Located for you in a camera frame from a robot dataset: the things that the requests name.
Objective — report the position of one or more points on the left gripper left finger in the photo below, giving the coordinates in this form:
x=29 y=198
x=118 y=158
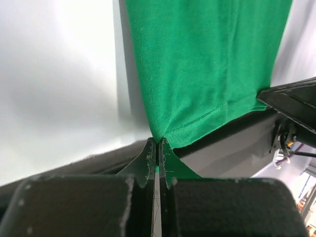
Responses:
x=120 y=205

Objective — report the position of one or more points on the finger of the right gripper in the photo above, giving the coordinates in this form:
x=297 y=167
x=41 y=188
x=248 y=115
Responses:
x=297 y=102

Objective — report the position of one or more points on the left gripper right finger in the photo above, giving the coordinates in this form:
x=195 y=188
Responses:
x=192 y=206

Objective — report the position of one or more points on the green t shirt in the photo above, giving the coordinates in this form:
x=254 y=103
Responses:
x=201 y=63

